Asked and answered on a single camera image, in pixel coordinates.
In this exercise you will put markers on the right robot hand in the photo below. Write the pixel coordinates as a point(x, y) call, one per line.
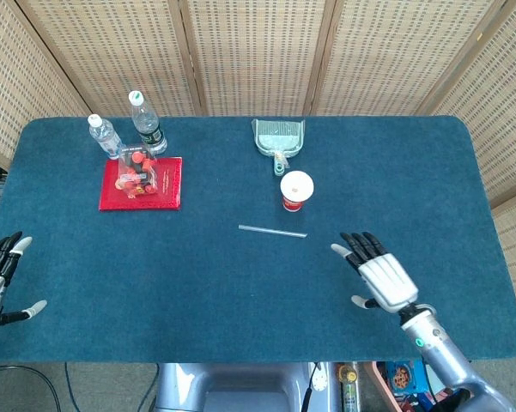
point(386, 279)

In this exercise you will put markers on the clear plastic straw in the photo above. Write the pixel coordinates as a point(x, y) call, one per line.
point(272, 231)

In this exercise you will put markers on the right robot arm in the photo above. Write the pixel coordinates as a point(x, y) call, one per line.
point(446, 356)

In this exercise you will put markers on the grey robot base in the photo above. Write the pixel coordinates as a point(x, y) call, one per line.
point(240, 386)

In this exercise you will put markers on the red paper cup white lid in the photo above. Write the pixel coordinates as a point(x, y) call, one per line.
point(297, 186)

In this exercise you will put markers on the blue snack package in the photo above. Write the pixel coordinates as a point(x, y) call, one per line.
point(405, 375)

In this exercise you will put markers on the pink storage bin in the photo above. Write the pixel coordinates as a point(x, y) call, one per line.
point(380, 382)

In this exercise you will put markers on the yellow-green bottle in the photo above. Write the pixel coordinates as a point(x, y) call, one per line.
point(348, 386)

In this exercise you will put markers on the green plastic dustpan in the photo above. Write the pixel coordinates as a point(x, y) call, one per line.
point(279, 137)

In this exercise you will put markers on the clear box of red pieces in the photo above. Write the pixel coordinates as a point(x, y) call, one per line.
point(136, 173)

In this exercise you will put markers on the small clear water bottle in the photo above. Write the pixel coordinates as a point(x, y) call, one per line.
point(105, 135)

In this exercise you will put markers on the blue carpet table mat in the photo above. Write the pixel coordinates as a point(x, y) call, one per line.
point(197, 292)

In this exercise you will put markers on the red hardcover book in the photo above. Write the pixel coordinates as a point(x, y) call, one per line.
point(169, 189)

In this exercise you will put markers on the tall green-label water bottle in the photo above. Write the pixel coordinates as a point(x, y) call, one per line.
point(146, 122)

